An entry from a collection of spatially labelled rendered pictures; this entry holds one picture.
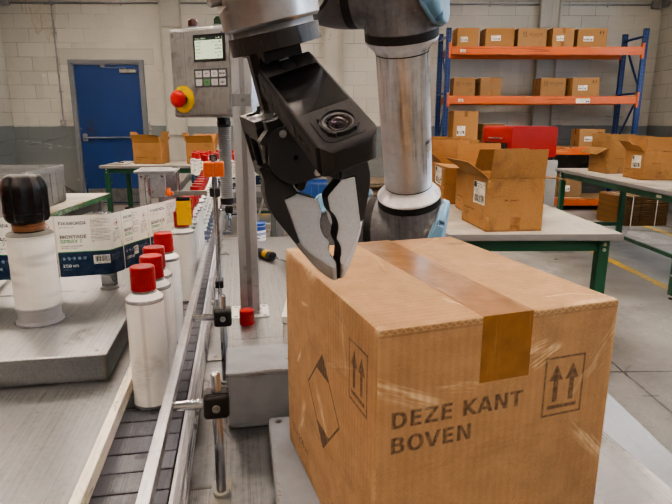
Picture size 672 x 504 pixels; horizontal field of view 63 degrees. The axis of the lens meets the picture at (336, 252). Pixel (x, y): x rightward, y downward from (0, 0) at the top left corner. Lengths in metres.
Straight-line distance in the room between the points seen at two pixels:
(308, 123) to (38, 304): 0.93
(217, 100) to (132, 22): 8.07
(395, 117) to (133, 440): 0.61
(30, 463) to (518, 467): 0.63
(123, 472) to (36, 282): 0.58
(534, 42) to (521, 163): 6.05
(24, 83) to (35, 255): 8.72
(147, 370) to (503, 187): 2.06
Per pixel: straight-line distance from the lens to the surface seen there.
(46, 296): 1.24
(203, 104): 1.30
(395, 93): 0.92
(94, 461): 0.70
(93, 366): 1.08
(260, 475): 0.78
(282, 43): 0.43
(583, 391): 0.58
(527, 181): 2.67
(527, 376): 0.53
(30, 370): 1.11
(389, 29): 0.88
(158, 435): 0.63
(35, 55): 9.82
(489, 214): 2.62
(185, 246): 1.25
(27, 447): 0.93
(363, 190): 0.47
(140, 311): 0.79
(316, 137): 0.37
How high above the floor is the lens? 1.28
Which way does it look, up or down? 13 degrees down
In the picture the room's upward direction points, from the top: straight up
